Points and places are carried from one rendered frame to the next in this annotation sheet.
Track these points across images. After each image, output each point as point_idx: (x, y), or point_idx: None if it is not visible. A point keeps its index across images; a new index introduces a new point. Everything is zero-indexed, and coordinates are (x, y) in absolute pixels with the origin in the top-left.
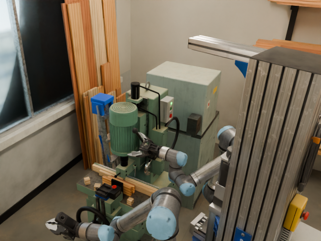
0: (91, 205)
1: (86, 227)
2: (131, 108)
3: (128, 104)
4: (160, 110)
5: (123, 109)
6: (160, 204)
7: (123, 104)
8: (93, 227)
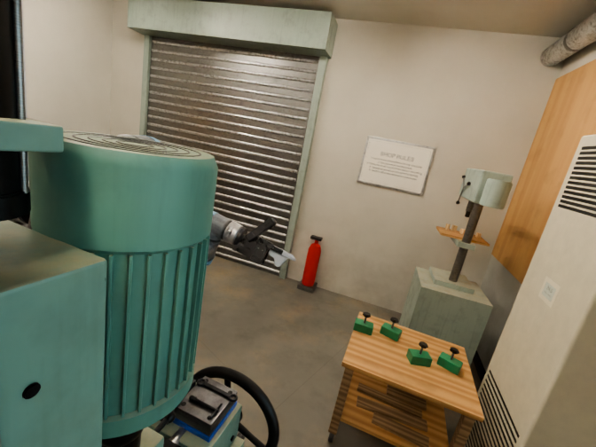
0: (242, 439)
1: (233, 221)
2: (88, 135)
3: (91, 140)
4: None
5: (140, 142)
6: (147, 137)
7: (124, 146)
8: (224, 216)
